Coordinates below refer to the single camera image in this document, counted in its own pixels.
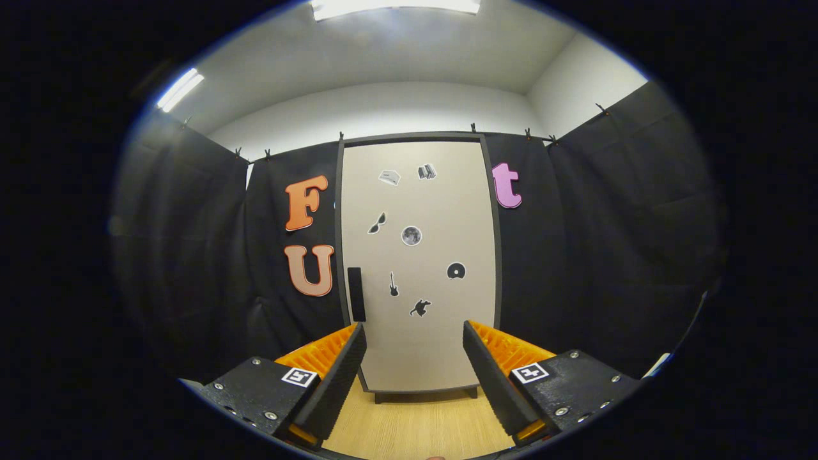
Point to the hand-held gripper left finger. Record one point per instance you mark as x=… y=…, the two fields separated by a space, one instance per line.
x=332 y=383

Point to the narrow ceiling light strip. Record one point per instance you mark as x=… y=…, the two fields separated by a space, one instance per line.
x=180 y=91

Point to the black backdrop cloth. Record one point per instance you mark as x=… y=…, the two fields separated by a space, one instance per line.
x=575 y=255

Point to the dark grey shoe cabinet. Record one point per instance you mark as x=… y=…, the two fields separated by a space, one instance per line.
x=409 y=136

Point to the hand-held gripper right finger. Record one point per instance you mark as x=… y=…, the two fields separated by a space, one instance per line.
x=495 y=383

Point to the white flat object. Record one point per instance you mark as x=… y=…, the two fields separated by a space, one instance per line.
x=658 y=365

